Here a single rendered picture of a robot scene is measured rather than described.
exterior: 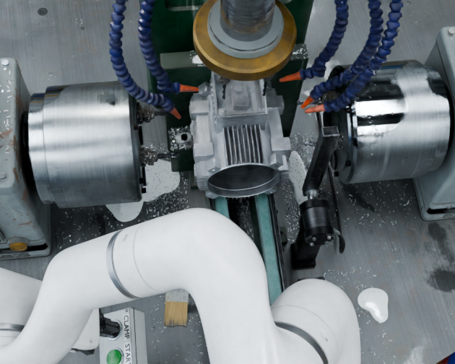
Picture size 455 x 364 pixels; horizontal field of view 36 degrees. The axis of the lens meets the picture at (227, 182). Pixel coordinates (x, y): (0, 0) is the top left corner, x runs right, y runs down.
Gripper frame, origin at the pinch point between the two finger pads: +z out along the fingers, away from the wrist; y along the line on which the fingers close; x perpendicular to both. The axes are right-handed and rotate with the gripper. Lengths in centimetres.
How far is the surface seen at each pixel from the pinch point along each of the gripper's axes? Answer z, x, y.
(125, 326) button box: 2.7, -2.4, 0.2
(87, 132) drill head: -6.6, -2.4, 35.4
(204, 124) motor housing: 12.6, -17.5, 40.6
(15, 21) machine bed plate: 14, 35, 92
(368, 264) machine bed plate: 53, -36, 16
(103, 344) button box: 2.8, 2.4, -2.2
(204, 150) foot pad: 11.4, -17.5, 34.0
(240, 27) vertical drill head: -13, -38, 39
